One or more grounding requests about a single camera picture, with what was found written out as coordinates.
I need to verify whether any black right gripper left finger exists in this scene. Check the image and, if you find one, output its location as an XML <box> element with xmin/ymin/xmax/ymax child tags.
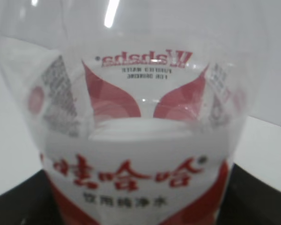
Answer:
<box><xmin>0</xmin><ymin>170</ymin><xmax>61</xmax><ymax>225</ymax></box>

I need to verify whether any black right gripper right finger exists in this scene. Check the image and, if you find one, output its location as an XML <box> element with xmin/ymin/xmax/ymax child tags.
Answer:
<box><xmin>224</xmin><ymin>164</ymin><xmax>281</xmax><ymax>225</ymax></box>

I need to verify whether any clear Wahaha water bottle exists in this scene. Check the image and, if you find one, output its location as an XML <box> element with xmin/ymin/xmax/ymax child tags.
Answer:
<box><xmin>0</xmin><ymin>0</ymin><xmax>267</xmax><ymax>225</ymax></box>

